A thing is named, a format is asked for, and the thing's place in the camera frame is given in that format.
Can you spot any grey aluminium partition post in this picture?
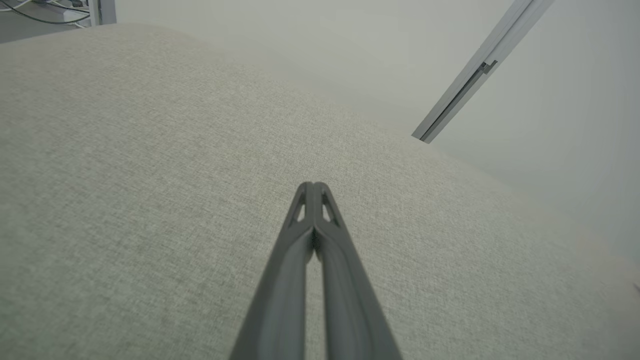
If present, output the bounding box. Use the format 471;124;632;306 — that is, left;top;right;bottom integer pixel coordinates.
410;0;557;145

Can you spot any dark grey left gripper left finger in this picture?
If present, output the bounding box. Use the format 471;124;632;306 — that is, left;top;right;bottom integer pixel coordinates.
228;181;315;360

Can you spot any grey metal table leg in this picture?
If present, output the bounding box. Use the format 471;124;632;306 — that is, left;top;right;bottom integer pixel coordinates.
88;0;118;27

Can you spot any white power strip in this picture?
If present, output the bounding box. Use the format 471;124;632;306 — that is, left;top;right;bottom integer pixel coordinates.
35;0;91;24

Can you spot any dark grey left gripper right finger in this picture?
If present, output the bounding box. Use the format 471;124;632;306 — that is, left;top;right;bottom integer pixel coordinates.
313;181;404;360

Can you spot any black floor cable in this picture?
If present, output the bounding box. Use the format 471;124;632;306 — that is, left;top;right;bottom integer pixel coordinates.
0;0;91;27

